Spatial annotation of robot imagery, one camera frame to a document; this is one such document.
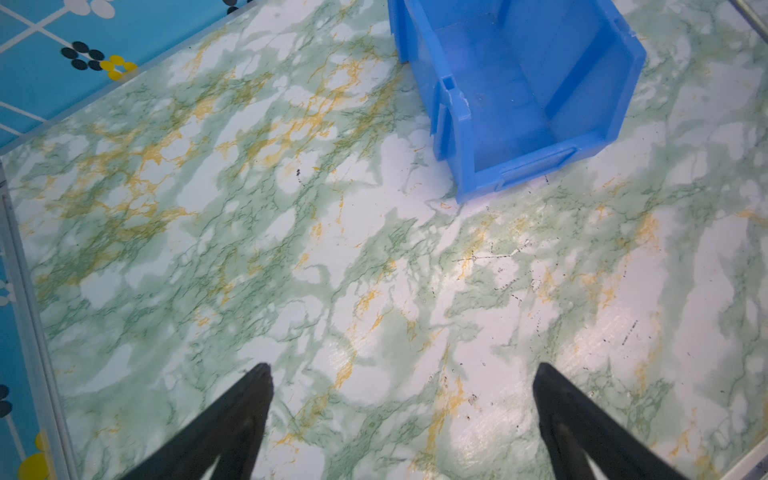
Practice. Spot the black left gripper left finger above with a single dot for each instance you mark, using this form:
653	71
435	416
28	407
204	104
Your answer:
225	438

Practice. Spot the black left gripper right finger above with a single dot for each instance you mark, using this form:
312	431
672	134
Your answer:
577	432

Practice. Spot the blue plastic storage bin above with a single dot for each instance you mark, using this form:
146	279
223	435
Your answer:
517	89

